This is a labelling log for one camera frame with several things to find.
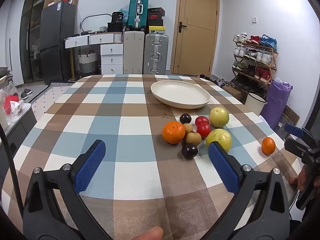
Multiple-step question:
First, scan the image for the small orange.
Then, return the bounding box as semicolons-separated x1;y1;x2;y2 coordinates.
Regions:
261;137;276;155

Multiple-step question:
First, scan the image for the clear plastic bag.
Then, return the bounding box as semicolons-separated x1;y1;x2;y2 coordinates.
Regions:
0;79;25;123

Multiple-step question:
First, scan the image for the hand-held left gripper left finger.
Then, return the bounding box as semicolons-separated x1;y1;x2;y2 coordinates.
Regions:
22;139;113;240

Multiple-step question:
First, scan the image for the white drawer cabinet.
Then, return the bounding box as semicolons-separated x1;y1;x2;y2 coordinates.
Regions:
100;42;124;75

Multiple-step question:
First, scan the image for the shoe rack with shoes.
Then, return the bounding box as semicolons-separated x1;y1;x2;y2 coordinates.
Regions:
232;32;277;90

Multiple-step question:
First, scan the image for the brown cardboard box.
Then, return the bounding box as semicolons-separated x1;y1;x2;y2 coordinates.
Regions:
222;85;242;104

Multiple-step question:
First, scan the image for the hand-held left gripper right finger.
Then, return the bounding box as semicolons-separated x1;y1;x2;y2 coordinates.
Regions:
207;141;290;240

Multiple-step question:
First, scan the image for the brown doormat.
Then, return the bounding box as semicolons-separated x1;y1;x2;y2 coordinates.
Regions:
280;105;300;128

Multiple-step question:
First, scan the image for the white desk with drawers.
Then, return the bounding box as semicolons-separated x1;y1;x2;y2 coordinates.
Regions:
64;31;123;49

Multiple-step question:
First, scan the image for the curved metal tube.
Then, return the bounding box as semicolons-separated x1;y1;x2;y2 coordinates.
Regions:
80;13;113;33

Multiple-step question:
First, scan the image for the purple bag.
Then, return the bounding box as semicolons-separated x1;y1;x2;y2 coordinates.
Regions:
260;78;293;130

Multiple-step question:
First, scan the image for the pile of loose dark shoes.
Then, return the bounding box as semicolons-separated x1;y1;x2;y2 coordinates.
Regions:
199;74;227;87

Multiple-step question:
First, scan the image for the black bag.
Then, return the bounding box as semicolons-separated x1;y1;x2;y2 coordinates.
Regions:
107;11;125;33

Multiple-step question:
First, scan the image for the beige suitcase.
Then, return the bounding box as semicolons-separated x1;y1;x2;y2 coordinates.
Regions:
123;31;145;75

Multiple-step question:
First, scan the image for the person's left hand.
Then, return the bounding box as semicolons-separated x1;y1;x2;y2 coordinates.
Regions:
130;226;164;240

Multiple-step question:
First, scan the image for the glass door cabinet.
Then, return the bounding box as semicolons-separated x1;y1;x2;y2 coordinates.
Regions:
19;0;54;84

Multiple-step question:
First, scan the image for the checked tablecloth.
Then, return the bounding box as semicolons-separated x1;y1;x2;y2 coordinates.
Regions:
0;74;304;240

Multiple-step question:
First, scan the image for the wooden door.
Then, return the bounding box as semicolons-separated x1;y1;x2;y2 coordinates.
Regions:
170;0;220;75

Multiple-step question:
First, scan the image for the green guava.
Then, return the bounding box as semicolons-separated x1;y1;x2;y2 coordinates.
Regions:
209;107;230;128
205;129;232;153

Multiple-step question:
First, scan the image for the brown-green round fruit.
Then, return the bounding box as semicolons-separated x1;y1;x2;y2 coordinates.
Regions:
185;132;202;145

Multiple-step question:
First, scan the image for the white bucket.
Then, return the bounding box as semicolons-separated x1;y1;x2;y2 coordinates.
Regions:
245;92;268;116

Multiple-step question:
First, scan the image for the large orange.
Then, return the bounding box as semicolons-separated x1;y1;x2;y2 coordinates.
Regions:
162;121;186;145

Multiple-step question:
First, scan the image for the grey suitcase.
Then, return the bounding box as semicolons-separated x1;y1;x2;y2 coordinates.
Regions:
143;33;169;75

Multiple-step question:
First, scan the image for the teal suitcase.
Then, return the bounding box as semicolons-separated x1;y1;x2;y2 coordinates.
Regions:
127;0;149;32

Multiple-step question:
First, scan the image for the woven laundry basket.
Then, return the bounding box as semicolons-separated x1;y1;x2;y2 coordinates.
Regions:
77;51;98;74

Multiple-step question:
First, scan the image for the red plum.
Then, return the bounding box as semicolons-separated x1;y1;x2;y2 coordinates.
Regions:
195;116;210;127
197;123;212;138

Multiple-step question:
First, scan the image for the black refrigerator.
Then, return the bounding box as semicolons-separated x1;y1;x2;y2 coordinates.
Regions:
40;1;77;84

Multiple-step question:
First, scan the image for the grey side cabinet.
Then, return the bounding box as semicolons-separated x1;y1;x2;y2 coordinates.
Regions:
0;102;38;183

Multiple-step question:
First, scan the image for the cream round plate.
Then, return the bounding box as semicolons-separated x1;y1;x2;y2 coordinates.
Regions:
150;80;211;109

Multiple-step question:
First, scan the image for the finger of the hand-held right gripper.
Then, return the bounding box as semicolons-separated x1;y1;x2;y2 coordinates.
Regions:
284;124;313;140
284;138;313;159

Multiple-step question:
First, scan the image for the black cable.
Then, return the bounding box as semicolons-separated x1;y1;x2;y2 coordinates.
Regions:
0;124;25;207

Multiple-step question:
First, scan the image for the person's right hand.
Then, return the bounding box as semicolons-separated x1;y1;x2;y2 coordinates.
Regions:
289;167;307;192

